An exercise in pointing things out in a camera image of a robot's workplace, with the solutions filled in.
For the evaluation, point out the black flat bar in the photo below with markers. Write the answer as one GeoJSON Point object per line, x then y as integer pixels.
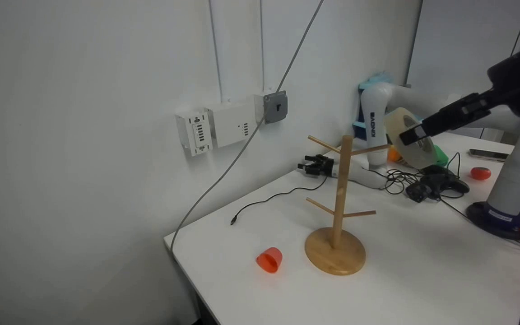
{"type": "Point", "coordinates": [487, 154]}

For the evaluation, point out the large white wall box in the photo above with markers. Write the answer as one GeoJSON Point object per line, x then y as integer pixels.
{"type": "Point", "coordinates": [233, 123]}

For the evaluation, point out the small red object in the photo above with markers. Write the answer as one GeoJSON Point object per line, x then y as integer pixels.
{"type": "Point", "coordinates": [480, 174]}

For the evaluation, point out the orange toy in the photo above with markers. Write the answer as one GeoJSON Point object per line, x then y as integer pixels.
{"type": "Point", "coordinates": [393, 156]}

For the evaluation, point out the wooden mug tree stand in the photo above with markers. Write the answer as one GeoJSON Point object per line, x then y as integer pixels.
{"type": "Point", "coordinates": [339, 199]}

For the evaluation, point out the small labelled white wall box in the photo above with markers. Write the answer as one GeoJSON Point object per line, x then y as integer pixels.
{"type": "Point", "coordinates": [195, 134]}

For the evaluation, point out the green toy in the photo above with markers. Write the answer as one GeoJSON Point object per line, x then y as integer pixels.
{"type": "Point", "coordinates": [440, 158]}

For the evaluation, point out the black connector block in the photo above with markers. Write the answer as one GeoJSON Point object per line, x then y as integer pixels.
{"type": "Point", "coordinates": [316, 165]}

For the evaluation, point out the white second robot arm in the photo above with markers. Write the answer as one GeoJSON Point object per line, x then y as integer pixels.
{"type": "Point", "coordinates": [370, 105]}

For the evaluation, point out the grey wall junction box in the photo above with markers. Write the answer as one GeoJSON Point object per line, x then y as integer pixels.
{"type": "Point", "coordinates": [274, 107]}

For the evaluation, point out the white wall conduit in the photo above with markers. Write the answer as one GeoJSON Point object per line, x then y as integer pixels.
{"type": "Point", "coordinates": [215, 48]}
{"type": "Point", "coordinates": [262, 46]}

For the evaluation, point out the black game controller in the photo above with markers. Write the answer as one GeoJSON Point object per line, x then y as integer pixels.
{"type": "Point", "coordinates": [442, 181]}

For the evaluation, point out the orange plastic cup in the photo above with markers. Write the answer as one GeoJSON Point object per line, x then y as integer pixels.
{"type": "Point", "coordinates": [269, 259]}

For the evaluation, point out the beige masking tape roll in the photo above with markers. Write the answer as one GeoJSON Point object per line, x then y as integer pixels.
{"type": "Point", "coordinates": [395, 118]}

